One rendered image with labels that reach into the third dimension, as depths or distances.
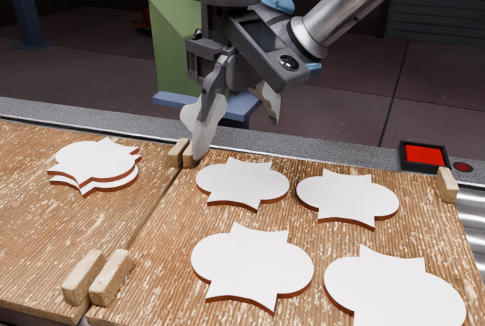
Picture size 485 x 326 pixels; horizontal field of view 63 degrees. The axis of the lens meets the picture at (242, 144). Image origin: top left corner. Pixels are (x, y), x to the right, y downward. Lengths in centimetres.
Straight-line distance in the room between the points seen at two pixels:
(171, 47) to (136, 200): 55
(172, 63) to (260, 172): 53
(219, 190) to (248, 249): 12
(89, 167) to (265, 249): 31
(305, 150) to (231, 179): 19
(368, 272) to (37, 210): 44
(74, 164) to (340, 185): 41
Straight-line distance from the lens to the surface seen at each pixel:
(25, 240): 58
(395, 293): 47
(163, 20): 105
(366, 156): 74
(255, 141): 76
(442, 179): 64
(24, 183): 69
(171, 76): 108
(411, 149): 76
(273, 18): 95
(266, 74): 44
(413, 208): 61
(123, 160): 65
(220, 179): 60
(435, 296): 49
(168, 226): 54
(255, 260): 47
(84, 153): 69
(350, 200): 58
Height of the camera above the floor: 129
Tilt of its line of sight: 30 degrees down
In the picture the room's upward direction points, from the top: straight up
